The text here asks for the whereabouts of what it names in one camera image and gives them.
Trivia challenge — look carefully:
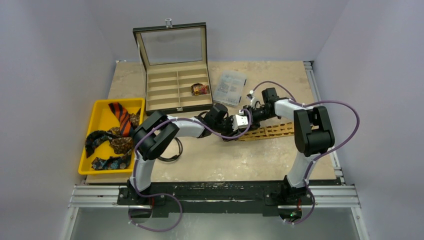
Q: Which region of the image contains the clear plastic organiser box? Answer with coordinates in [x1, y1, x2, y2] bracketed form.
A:
[212, 70, 247, 107]

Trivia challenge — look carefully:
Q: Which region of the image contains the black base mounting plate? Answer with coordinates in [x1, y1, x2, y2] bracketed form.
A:
[117, 180, 313, 220]

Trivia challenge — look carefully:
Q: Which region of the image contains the orange navy striped tie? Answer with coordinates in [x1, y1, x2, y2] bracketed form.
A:
[108, 102, 133, 137]

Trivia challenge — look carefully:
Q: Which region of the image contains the yellow plastic bin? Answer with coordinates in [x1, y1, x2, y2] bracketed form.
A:
[78, 98, 146, 175]

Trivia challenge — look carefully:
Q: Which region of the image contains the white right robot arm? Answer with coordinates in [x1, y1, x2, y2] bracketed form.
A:
[247, 87, 335, 204]

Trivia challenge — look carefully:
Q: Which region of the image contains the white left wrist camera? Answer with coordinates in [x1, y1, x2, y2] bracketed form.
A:
[232, 110, 249, 131]

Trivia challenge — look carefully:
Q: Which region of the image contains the aluminium frame rail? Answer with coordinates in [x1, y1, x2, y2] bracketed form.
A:
[60, 60, 370, 240]

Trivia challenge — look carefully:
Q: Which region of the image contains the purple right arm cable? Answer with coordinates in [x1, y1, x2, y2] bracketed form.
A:
[248, 81, 361, 226]

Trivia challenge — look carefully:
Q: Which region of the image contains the black coiled cable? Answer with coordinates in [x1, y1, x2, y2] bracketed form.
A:
[157, 112, 210, 163]

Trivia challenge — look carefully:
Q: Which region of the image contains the dark patterned tie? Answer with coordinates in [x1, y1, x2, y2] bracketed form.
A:
[84, 129, 133, 171]

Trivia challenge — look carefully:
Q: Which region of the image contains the black compartment tie box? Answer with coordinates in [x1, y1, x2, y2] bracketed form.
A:
[132, 18, 213, 116]

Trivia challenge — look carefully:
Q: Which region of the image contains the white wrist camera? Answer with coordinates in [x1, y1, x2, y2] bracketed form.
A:
[232, 110, 249, 131]
[246, 90, 260, 109]

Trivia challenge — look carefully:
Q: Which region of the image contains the grey floral tie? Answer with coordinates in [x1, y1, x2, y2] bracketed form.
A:
[109, 109, 141, 155]

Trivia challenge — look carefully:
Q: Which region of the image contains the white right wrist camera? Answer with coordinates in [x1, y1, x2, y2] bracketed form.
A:
[246, 90, 260, 109]

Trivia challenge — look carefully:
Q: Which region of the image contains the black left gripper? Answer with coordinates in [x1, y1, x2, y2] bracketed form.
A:
[212, 116, 239, 142]

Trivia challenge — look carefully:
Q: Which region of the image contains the rolled colourful tie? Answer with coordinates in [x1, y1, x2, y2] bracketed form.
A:
[190, 83, 210, 96]

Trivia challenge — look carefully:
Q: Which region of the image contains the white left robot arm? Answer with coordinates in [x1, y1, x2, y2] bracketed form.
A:
[129, 104, 252, 205]

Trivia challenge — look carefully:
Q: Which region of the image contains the cream insect print tie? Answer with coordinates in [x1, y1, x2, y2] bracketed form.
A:
[237, 122, 294, 142]

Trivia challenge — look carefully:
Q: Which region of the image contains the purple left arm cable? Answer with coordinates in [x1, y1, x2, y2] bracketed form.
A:
[127, 108, 253, 233]

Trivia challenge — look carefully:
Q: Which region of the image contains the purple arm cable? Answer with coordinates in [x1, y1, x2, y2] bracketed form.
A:
[127, 108, 253, 233]
[248, 81, 361, 226]

